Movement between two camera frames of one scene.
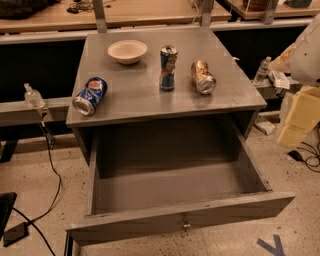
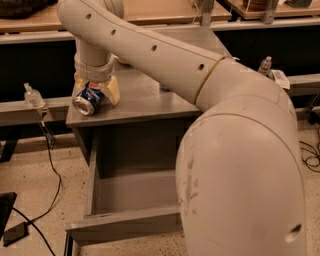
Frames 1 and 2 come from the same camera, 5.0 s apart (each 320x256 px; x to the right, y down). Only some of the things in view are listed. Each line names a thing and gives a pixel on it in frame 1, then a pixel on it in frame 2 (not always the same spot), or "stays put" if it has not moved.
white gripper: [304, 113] to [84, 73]
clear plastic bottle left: [33, 96] stays put
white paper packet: [280, 79] stays put
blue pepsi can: [87, 100] stays put
